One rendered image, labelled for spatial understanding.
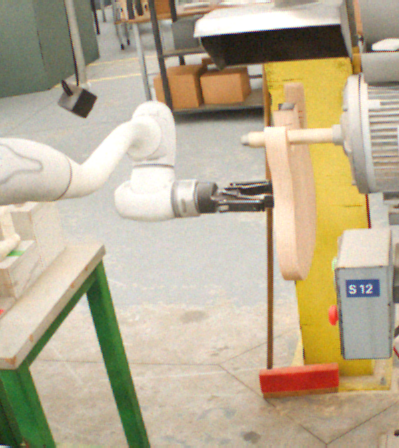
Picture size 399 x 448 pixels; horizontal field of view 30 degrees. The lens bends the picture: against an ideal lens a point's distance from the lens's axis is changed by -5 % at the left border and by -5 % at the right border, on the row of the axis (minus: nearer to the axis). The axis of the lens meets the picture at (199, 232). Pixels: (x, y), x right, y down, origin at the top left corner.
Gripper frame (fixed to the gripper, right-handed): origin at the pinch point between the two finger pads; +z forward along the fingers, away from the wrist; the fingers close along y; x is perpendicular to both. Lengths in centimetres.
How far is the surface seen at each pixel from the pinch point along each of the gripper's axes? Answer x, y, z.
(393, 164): 14.9, 22.5, 27.5
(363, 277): 3, 46, 22
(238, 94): -97, -463, -122
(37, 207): 1, 2, -63
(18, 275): -10, 19, -64
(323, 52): 32.6, -4.3, 12.6
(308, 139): 17.4, 12.6, 9.2
